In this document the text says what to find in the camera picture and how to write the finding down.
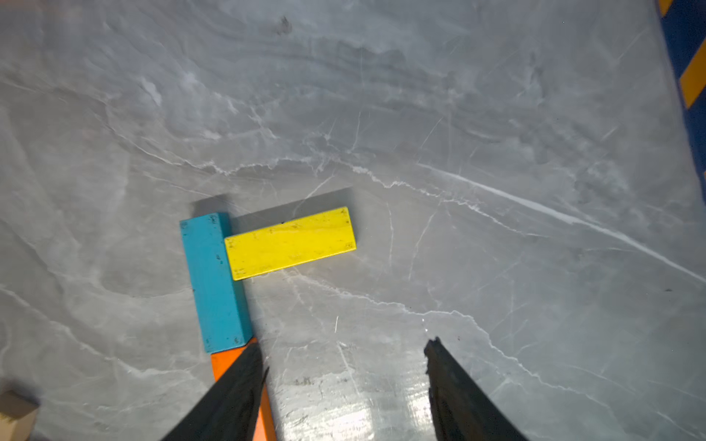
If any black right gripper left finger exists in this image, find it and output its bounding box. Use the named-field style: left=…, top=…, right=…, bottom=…
left=164, top=338, right=270, bottom=440

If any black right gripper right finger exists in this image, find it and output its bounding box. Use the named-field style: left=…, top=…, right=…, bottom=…
left=424, top=338, right=527, bottom=441

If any yellow block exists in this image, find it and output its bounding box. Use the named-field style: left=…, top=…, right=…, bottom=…
left=224, top=207, right=357, bottom=281

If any upper beige wooden block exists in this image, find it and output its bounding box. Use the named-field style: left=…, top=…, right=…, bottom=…
left=0, top=391, right=40, bottom=441

